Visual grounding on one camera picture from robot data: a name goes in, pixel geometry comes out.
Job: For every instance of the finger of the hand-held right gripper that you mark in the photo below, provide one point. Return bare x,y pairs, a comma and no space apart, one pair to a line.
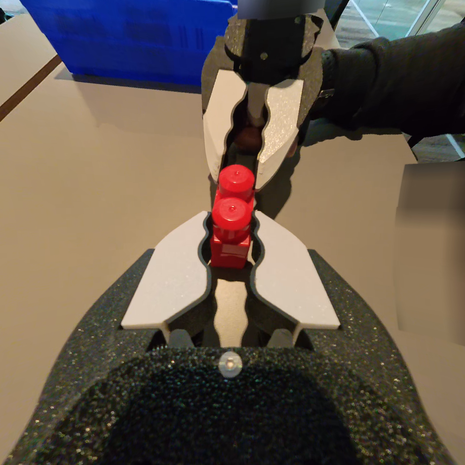
283,120
218,109

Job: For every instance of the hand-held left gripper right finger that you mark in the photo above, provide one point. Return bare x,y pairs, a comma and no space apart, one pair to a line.
290,279

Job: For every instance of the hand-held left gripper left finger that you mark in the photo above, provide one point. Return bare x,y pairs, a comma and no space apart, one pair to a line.
169,279

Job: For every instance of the red mega block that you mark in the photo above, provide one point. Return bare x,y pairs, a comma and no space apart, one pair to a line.
232,218

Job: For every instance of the person's right hand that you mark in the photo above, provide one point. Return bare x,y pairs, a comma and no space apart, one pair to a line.
250,137

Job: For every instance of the blue plastic crate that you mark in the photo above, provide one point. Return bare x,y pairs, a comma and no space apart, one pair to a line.
127,36

